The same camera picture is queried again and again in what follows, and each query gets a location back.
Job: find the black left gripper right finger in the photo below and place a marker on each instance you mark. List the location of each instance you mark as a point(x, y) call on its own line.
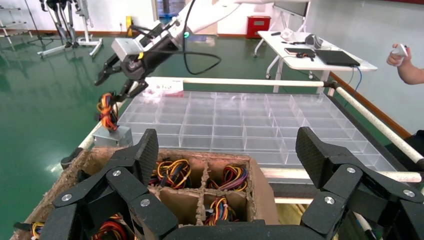
point(341, 185)

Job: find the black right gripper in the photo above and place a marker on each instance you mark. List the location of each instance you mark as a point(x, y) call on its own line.
point(152, 59)

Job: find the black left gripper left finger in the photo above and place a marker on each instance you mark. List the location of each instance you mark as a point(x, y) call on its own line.
point(129, 185)

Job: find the white handheld controller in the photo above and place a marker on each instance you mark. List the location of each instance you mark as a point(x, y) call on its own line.
point(400, 50)

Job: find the person bare forearm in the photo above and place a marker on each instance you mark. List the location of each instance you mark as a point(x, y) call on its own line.
point(412, 73)

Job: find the person hand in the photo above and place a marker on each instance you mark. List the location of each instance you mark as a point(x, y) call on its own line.
point(394, 60)

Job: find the small clear plastic bag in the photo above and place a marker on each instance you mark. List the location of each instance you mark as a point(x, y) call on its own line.
point(153, 95)

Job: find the yellow floor stand sign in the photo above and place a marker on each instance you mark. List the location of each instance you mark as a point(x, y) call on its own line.
point(128, 26)

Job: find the white wheeled support stand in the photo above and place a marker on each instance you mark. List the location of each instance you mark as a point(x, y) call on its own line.
point(86, 36)

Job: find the yellowish sheet under cart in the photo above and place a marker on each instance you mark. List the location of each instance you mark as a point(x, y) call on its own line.
point(291, 220)

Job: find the brown cardboard divider box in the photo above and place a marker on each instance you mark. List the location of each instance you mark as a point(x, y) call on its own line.
point(261, 198)

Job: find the black humanoid robot legs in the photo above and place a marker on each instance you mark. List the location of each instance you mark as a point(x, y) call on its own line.
point(61, 23)

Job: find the person dark clothing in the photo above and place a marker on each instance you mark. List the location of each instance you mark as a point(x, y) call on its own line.
point(414, 142)

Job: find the black tripod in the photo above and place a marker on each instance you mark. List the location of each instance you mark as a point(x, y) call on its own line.
point(38, 33)

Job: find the clear plastic divider tray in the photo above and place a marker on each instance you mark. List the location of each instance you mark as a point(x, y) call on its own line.
point(220, 59)

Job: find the clear plastic compartment tray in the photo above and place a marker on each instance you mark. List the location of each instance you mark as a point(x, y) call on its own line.
point(232, 126)

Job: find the black closed laptop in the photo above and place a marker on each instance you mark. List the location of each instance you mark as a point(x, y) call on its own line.
point(336, 58)

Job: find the white office table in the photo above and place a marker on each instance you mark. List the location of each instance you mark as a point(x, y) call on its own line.
point(298, 64)

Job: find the black tablet with red edge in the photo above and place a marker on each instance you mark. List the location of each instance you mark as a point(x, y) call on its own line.
point(298, 50)

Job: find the grey headset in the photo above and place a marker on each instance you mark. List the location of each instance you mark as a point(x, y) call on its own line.
point(313, 40)

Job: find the red cabinet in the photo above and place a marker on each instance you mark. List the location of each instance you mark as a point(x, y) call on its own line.
point(258, 26)

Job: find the small white box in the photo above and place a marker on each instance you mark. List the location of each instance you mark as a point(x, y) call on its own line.
point(287, 34)

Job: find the small black remote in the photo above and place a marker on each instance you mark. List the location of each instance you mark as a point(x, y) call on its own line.
point(275, 33)

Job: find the dark monitor on stand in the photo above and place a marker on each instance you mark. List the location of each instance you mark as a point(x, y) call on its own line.
point(291, 8)

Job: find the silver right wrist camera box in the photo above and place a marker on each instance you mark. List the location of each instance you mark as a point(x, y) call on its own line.
point(127, 48)

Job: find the white padded cart rail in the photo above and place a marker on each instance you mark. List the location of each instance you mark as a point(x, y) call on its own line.
point(362, 225)
point(238, 81)
point(288, 174)
point(374, 121)
point(87, 139)
point(294, 200)

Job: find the black rail corner joint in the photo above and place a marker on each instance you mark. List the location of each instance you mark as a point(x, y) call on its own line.
point(330, 84)
point(70, 159)

